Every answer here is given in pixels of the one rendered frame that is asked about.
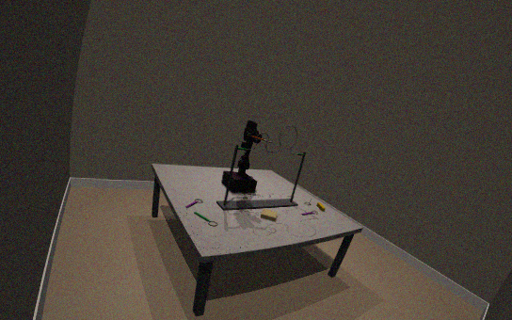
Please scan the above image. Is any tan square block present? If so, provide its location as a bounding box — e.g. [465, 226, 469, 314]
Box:
[261, 208, 277, 221]

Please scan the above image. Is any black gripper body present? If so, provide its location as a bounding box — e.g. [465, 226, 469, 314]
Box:
[241, 121, 257, 149]

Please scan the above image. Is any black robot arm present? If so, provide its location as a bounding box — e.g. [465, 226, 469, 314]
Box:
[236, 123, 262, 176]

